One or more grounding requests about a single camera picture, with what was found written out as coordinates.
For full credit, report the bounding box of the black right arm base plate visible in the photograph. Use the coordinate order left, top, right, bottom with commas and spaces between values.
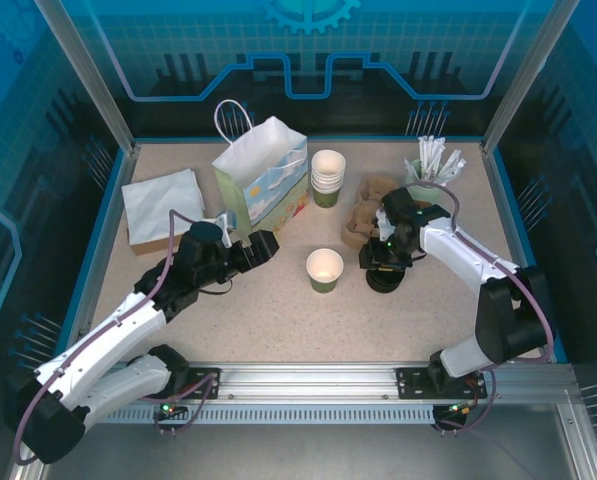
396, 367, 494, 400

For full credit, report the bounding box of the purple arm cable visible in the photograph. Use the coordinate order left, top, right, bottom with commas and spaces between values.
410, 182, 554, 436
12, 208, 224, 469

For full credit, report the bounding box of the stack of white napkins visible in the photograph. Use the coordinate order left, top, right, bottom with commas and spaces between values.
121, 168, 207, 246

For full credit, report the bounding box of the aluminium frame post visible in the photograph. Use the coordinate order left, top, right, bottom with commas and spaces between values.
480, 0, 582, 156
32, 0, 142, 156

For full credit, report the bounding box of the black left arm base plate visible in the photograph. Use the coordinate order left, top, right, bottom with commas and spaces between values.
177, 367, 223, 400

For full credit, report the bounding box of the single green paper cup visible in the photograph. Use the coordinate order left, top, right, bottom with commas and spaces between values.
305, 248, 345, 295

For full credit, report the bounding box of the brown pulp cup carrier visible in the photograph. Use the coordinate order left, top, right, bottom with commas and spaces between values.
343, 173, 414, 241

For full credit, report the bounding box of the slotted grey cable duct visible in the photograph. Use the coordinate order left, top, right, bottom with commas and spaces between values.
97, 404, 437, 426

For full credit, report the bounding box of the stack of green paper cups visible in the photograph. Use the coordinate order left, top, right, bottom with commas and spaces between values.
310, 149, 347, 209

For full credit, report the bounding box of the aluminium mounting rail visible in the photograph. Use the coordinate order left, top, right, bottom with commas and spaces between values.
102, 362, 574, 401

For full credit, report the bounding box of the green jar straw holder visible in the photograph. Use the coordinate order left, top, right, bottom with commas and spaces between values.
402, 158, 452, 206

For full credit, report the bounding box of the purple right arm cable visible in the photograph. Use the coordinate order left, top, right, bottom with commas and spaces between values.
410, 182, 554, 436

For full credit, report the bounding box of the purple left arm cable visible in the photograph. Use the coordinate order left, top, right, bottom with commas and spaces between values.
12, 208, 224, 469

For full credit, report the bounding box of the stack of black cup lids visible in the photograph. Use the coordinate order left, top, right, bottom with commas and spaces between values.
366, 264, 407, 296

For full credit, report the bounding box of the printed paper gift bag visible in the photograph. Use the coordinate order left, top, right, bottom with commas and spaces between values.
212, 99, 309, 239

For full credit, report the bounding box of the small circuit board with LED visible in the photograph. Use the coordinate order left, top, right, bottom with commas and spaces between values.
157, 397, 189, 419
440, 399, 479, 419

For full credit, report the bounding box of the aluminium base frame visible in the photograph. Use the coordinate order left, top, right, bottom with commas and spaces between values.
7, 389, 597, 480

